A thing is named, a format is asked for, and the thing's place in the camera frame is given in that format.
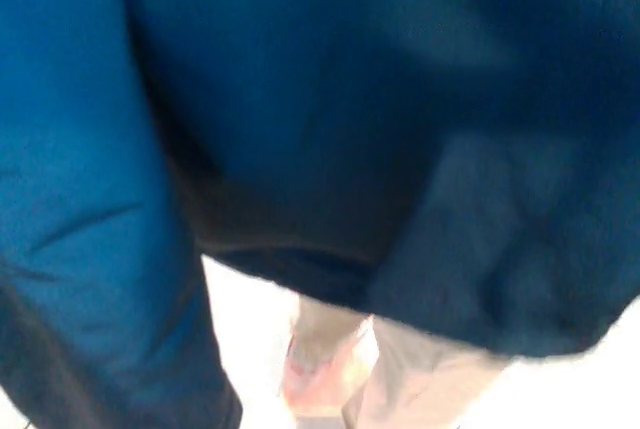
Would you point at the dark navy coat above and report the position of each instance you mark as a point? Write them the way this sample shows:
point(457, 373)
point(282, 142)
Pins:
point(300, 74)

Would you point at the beige trousers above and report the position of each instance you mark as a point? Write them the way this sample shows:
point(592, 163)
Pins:
point(425, 389)

